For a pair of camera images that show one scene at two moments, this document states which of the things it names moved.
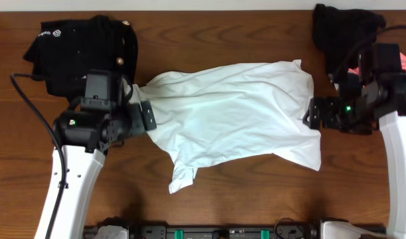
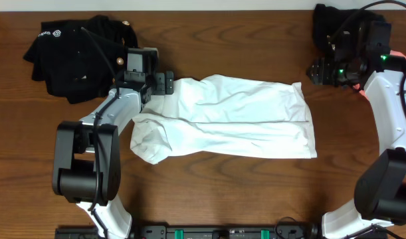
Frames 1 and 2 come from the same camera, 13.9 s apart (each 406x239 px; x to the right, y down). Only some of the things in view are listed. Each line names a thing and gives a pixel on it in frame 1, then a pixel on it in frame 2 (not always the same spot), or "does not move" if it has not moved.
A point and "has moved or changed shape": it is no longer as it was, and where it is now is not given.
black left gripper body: [130, 119] → [155, 84]
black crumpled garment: [342, 34] does not move
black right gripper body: [348, 116] → [335, 73]
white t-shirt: [246, 110] has moved or changed shape
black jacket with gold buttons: [66, 50] does not move
